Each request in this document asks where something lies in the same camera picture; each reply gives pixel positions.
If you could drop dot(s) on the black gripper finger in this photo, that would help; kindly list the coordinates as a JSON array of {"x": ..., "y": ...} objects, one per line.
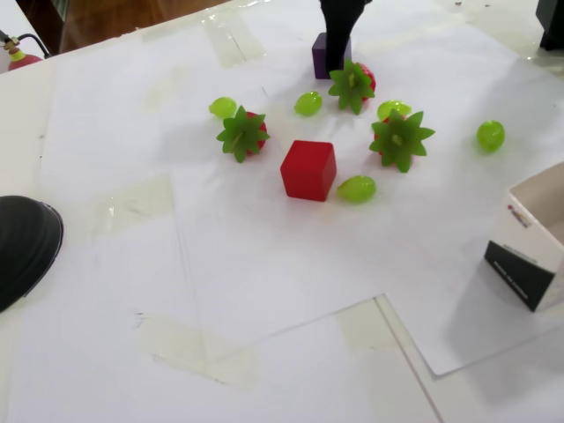
[{"x": 339, "y": 31}]

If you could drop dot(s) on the purple cube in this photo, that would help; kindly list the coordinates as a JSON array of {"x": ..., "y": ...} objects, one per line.
[{"x": 319, "y": 59}]

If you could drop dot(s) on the red cube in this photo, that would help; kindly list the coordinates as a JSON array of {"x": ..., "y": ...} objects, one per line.
[{"x": 306, "y": 172}]

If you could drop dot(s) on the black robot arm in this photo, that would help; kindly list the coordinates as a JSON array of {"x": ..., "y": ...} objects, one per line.
[{"x": 551, "y": 22}]

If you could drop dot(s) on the red plastic strawberry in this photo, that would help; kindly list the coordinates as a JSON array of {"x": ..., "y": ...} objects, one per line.
[
  {"x": 242, "y": 134},
  {"x": 350, "y": 88},
  {"x": 401, "y": 141}
]

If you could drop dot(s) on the green plastic grape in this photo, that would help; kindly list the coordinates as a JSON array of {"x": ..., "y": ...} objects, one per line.
[
  {"x": 221, "y": 106},
  {"x": 490, "y": 136},
  {"x": 307, "y": 104},
  {"x": 390, "y": 108},
  {"x": 357, "y": 189}
]

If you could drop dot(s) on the beige masking tape strip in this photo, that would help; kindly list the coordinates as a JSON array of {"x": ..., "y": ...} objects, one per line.
[
  {"x": 185, "y": 348},
  {"x": 361, "y": 328},
  {"x": 141, "y": 194}
]

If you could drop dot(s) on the dark brown cabinet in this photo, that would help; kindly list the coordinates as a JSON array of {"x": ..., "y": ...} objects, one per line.
[{"x": 44, "y": 24}]

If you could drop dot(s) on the white and black cardboard box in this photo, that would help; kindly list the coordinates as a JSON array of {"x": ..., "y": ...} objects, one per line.
[{"x": 520, "y": 273}]

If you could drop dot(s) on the red fire extinguisher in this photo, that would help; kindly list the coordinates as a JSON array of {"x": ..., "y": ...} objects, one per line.
[{"x": 24, "y": 62}]

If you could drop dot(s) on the black round stand base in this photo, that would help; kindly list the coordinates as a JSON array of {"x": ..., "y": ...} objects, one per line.
[{"x": 26, "y": 251}]

